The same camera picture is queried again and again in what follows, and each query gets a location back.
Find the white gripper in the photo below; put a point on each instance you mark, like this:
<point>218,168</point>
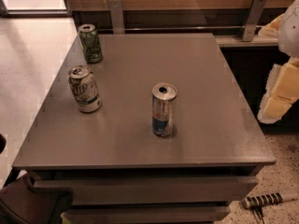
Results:
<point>290,32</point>

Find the green soda can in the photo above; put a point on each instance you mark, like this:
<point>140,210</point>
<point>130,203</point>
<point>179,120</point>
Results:
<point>90,43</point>

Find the silver blue energy drink can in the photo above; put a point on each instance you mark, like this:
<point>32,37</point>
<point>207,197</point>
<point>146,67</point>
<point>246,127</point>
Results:
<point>163,97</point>

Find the white 7up can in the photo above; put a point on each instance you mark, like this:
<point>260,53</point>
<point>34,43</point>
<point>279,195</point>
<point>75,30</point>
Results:
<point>84,89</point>

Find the grey drawer cabinet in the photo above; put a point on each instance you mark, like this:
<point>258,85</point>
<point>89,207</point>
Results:
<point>111,158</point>

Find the lower grey drawer front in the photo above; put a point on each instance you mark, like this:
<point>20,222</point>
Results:
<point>152,215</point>

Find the dark brown bag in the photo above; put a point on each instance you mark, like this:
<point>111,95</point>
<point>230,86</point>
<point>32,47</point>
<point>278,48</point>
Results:
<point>22,203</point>

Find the right metal wall bracket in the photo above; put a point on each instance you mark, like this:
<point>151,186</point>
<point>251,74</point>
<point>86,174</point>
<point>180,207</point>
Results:
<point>255,12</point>

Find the metal wall bracket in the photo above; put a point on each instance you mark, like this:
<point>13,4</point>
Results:
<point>255,12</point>
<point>116,15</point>

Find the striped black white handle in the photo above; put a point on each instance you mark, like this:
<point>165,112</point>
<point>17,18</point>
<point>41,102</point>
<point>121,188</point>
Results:
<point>259,201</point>

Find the left metal wall bracket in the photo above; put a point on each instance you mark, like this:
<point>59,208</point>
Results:
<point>116,15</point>

